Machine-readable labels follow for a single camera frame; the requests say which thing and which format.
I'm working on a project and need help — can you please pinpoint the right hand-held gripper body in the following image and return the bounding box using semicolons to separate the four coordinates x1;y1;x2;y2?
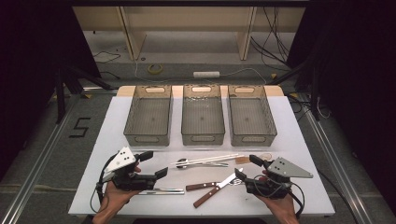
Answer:
244;157;314;200

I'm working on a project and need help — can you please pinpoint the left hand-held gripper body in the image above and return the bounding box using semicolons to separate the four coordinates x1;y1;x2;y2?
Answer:
100;147;157;191

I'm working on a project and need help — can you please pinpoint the small wooden spoon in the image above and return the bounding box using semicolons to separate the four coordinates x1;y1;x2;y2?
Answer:
234;152;273;165

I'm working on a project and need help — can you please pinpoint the grey translucent plastic bin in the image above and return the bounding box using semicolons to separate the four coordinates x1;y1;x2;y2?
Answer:
122;85;174;147
180;84;226;147
227;84;278;147

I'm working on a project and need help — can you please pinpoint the wooden-handled knife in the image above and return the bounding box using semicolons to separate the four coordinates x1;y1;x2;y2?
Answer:
192;167;245;209

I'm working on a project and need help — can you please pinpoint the wooden-handled fork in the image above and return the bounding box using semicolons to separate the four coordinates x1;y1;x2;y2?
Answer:
185;178;248;192

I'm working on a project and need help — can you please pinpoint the person's left hand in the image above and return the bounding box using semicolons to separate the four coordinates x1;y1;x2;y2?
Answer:
100;166;143;216

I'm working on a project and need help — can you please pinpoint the person's right hand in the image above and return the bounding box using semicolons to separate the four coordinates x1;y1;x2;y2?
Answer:
256;169;297;218

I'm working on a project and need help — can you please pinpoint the white table sheet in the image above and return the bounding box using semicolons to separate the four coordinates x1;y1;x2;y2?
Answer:
67;95;336;217

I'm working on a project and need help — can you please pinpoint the black metal stand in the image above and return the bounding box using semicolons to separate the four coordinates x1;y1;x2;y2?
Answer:
53;63;116;124
266;55;322;121

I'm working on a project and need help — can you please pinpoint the yellow tape roll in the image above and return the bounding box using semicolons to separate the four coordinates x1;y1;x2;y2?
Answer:
147;63;164;76

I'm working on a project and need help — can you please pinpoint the white power strip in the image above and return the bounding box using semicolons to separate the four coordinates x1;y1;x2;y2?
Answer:
192;70;221;79

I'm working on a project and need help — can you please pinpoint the black curtain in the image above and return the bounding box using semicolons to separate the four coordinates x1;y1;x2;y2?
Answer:
285;0;396;216
0;0;102;181

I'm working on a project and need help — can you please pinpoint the wooden shelf unit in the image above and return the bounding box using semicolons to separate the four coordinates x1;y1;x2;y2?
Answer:
72;6;306;62

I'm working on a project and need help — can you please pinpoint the left hand-held gripper cable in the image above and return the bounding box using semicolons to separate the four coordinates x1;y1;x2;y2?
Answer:
89;153;119;215

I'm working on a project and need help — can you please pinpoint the hand-held gripper cable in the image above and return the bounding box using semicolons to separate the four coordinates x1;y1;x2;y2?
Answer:
252;174;306;218
89;153;119;215

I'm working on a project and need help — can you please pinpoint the right hand-held gripper cable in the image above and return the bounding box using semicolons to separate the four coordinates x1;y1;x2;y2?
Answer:
252;174;306;218

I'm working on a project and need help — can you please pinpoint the metal floor rail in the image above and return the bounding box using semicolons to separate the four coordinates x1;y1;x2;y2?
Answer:
0;92;82;224
297;92;375;224

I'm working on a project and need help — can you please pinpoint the white cable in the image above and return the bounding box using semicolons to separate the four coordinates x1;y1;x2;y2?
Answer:
134;58;269;86

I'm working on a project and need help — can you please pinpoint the thin black floor cable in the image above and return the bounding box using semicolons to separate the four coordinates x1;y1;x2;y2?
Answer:
92;49;122;65

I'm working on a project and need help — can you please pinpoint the bundle of black cables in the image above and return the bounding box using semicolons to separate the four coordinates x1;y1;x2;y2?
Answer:
249;6;291;69

